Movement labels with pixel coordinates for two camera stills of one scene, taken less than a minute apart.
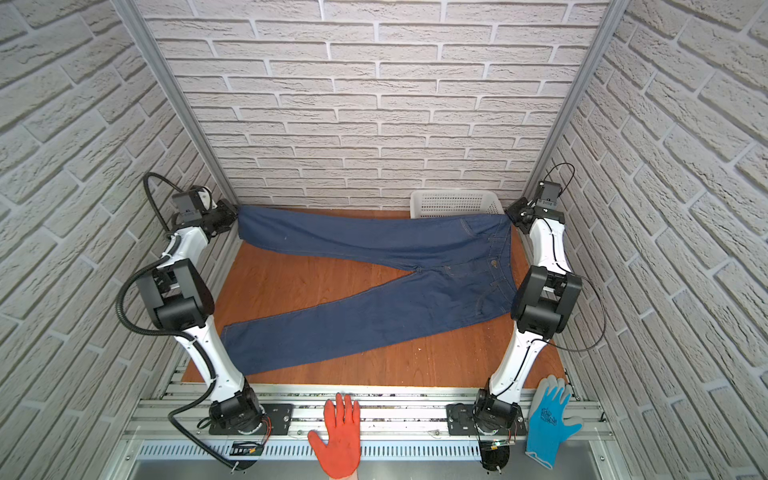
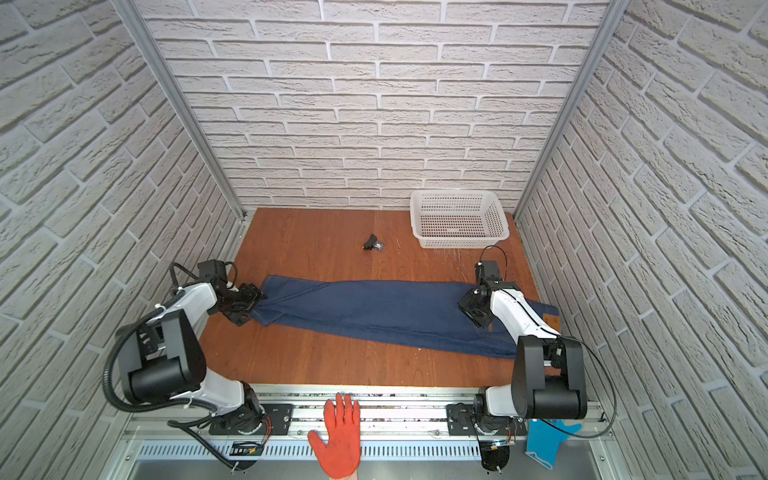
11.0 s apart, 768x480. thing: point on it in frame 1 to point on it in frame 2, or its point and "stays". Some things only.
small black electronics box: x=246 y=448 stays
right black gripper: x=516 y=211 to x=464 y=303
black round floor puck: x=493 y=457 stays
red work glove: x=342 y=455 stays
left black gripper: x=230 y=210 to x=254 y=294
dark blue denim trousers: x=464 y=280 to x=421 y=315
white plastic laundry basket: x=454 y=203 stays
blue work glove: x=547 y=428 stays
